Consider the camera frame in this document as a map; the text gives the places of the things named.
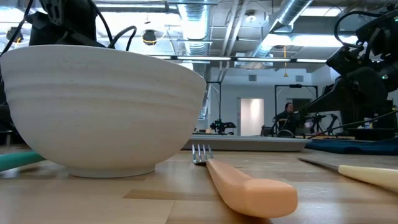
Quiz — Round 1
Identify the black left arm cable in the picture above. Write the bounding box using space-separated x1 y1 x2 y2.
107 25 138 52

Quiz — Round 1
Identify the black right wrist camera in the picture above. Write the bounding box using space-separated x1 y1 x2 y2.
325 45 365 76

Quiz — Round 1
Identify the white ribbed ceramic bowl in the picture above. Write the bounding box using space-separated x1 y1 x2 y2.
0 44 207 179

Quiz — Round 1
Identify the long ceiling light bar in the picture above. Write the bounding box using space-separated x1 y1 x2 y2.
149 55 329 65

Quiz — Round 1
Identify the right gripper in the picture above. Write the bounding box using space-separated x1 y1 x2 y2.
300 65 389 114

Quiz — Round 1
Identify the person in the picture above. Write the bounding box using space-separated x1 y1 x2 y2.
274 102 300 137

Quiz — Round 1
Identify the black background stand frame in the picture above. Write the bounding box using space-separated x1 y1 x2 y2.
205 81 223 125
274 83 319 131

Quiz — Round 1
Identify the silver ventilation duct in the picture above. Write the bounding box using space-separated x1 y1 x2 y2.
177 0 213 56
248 0 313 60

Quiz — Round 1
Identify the fork with orange handle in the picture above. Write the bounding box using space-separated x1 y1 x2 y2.
192 143 299 218

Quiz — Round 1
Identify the navy cloth napkin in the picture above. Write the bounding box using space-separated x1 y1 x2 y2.
305 138 398 156

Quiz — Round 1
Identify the knife with yellow handle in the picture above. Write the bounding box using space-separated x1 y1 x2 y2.
297 156 398 194

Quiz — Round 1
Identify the grey plastic tray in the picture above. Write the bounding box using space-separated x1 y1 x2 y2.
182 134 313 152

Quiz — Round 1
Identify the black ceiling cable reel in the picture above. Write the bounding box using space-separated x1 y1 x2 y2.
6 27 24 44
142 29 157 46

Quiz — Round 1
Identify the spoon with teal handle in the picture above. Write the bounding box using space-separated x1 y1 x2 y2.
0 151 47 172

